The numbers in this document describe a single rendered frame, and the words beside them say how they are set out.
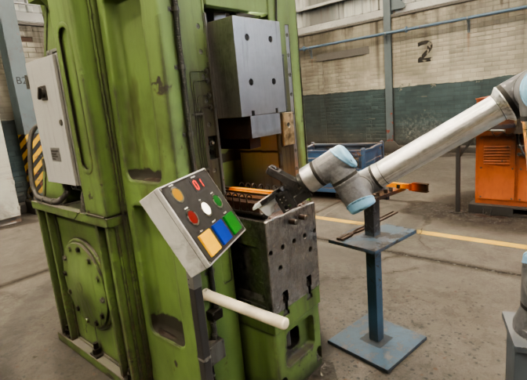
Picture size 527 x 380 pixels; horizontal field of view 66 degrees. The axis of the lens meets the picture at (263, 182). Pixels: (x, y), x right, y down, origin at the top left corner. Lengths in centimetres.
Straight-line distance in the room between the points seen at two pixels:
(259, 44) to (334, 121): 862
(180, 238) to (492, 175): 414
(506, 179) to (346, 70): 599
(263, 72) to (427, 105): 770
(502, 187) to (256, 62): 368
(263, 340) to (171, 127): 108
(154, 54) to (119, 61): 33
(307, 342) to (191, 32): 161
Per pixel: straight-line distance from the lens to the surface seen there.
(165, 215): 123
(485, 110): 137
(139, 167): 196
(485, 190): 502
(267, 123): 181
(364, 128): 998
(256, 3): 206
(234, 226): 144
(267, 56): 184
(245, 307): 166
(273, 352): 204
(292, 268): 194
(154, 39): 168
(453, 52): 920
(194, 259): 124
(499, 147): 490
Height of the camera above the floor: 142
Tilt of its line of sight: 11 degrees down
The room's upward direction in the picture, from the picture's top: 5 degrees counter-clockwise
